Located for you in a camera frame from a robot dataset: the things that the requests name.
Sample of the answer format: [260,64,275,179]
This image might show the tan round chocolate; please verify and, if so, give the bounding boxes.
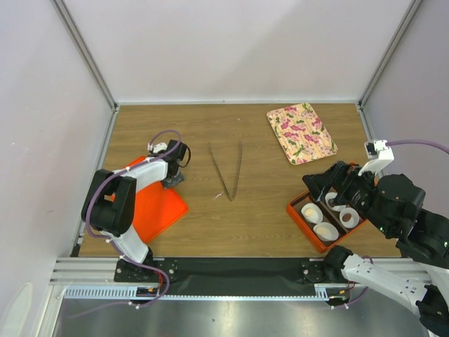
[304,208,316,216]

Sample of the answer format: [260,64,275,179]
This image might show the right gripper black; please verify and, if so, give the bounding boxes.
[299,159,393,234]

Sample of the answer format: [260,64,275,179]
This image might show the white paper cup near left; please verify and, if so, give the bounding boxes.
[301,203,323,224]

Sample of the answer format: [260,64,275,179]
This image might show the orange box lid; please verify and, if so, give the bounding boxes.
[112,156,189,244]

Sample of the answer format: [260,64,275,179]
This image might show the white paper cup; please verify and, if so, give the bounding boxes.
[325,192,346,212]
[340,207,360,229]
[301,203,323,224]
[313,222,340,242]

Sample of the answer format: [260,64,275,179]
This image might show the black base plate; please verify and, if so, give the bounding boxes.
[114,257,351,296]

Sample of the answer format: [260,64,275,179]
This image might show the brown oval chocolate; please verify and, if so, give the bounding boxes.
[342,213,351,222]

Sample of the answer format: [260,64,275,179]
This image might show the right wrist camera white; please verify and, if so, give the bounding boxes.
[358,140,394,176]

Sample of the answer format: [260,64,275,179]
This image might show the floral tray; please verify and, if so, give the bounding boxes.
[267,103,338,166]

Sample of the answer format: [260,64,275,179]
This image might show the metal tongs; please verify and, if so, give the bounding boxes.
[208,140,243,202]

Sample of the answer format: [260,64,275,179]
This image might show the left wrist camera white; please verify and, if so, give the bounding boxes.
[147,142,168,155]

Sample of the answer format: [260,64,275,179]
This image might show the white paper cup middle right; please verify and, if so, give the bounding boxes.
[340,207,360,229]

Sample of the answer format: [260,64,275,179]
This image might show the white round object corner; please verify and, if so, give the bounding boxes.
[1,282,33,337]

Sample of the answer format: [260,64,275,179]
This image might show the white paper cup near right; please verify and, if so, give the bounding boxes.
[313,222,340,242]

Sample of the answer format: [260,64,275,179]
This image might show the orange compartment box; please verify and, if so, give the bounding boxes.
[286,161,369,254]

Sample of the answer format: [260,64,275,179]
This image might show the white paper cup middle left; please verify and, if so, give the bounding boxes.
[325,192,346,212]

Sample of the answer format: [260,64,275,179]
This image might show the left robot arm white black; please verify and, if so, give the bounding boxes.
[81,140,191,281]

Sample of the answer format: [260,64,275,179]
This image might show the cream oval chocolate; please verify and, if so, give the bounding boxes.
[316,227,330,236]

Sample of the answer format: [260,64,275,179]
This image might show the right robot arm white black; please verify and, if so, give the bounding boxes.
[302,161,448,336]

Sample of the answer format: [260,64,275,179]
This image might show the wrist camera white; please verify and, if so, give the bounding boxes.
[147,142,168,155]
[358,140,394,176]

